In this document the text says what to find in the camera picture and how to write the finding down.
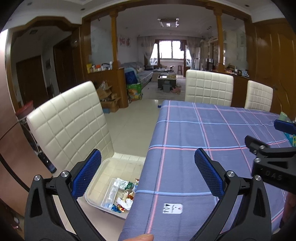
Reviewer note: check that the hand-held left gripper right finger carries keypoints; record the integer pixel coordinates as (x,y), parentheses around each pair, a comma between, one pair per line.
(209,173)

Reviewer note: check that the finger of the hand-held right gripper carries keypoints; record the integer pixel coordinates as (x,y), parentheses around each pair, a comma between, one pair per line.
(285,126)
(259,145)

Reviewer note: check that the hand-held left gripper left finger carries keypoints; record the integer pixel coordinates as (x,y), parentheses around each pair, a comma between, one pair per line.
(86,173)

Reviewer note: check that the clear plastic tray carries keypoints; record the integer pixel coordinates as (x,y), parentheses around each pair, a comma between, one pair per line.
(111,192)

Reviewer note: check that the large clear plastic container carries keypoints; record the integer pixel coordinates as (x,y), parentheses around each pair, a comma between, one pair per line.
(118,166)

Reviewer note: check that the blue foil wrapper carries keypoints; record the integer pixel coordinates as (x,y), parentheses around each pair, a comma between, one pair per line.
(115,208)

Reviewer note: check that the person's right forearm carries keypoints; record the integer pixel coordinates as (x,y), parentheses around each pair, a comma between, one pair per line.
(289,208)

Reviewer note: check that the person's left hand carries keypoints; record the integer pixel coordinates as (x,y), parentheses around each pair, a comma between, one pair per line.
(142,238)

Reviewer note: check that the green cup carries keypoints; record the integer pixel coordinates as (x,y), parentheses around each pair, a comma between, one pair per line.
(284,116)

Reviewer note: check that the blue beaded tissue box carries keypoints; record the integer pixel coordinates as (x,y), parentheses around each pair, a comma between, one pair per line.
(291,139)

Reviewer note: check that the dark bottle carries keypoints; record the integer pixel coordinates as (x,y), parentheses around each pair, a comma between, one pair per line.
(48,164)

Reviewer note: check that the cream quilted leather chair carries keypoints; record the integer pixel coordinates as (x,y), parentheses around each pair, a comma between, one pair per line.
(209,88)
(259,96)
(69,125)

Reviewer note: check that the blue plaid tablecloth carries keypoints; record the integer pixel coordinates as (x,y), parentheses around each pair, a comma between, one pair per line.
(196,129)

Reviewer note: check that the small white printed tag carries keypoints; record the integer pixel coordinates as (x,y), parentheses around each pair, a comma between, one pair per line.
(172,208)

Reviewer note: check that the brown wooden door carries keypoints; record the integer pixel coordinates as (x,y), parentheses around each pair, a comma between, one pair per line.
(272,64)

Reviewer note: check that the brown glossy cabinet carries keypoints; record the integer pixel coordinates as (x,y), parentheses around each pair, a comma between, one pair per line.
(13,157)

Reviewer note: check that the pile of cardboard boxes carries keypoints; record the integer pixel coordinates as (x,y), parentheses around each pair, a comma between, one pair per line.
(108,97)

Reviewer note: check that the red plastic basin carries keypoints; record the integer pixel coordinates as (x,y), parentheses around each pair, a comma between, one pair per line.
(25,109)

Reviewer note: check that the pink slipper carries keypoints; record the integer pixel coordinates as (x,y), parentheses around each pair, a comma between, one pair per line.
(177,90)

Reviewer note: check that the colourful woven bag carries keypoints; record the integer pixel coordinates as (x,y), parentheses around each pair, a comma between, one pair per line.
(134,92)

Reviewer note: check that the grey stool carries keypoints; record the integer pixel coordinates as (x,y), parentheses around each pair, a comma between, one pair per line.
(166,88)

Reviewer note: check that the coffee table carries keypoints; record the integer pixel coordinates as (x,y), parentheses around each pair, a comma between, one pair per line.
(166,78)

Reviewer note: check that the row of small boxes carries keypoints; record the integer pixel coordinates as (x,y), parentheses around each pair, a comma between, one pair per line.
(97,68)

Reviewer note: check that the blue bag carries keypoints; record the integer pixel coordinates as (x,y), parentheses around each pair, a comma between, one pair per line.
(131,77)

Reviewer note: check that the white standing air conditioner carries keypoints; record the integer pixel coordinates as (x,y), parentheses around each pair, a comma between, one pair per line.
(197,58)

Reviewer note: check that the wooden pillar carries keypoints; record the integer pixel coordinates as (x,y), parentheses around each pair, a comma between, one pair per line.
(219,39)
(113,39)

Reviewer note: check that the grey patterned sofa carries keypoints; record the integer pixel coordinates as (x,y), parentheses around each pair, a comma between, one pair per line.
(143,75)

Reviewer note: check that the patterned curtain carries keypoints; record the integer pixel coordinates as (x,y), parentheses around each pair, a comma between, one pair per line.
(146,51)
(192,49)

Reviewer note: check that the living room window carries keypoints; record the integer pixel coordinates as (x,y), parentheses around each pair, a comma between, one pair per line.
(172,49)

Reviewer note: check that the square ceiling light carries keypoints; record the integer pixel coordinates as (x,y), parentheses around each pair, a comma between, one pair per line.
(168,22)

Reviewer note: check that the wooden half wall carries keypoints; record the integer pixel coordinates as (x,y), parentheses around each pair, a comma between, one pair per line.
(121,92)
(239,92)

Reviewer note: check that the pink wall poster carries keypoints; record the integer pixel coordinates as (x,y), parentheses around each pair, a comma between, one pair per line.
(126,40)

